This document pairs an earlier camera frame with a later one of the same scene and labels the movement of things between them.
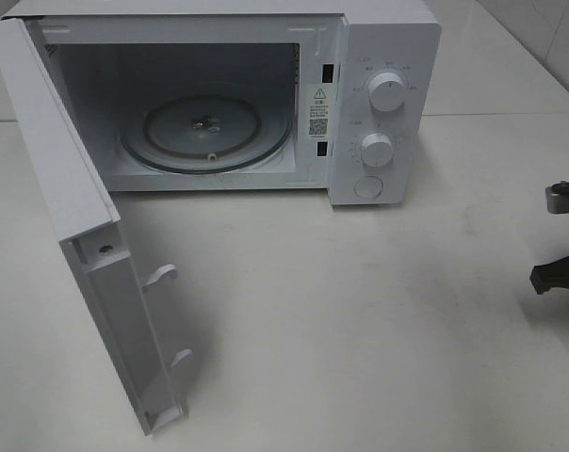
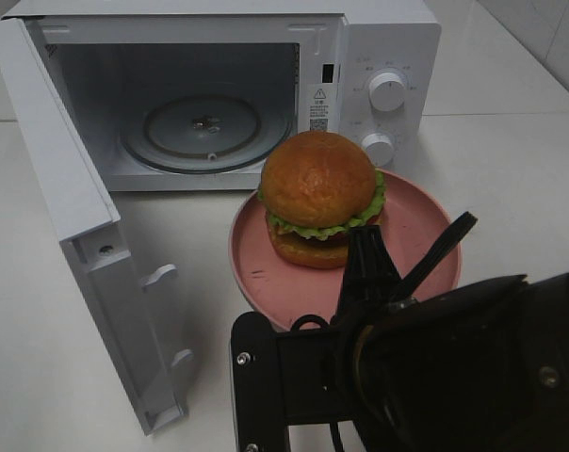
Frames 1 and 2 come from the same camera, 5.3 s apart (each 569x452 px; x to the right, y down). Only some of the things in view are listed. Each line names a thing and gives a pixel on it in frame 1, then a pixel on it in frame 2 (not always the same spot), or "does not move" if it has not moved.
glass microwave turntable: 204,133 does not move
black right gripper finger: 568,272 -> 300,376
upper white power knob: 386,91 does not move
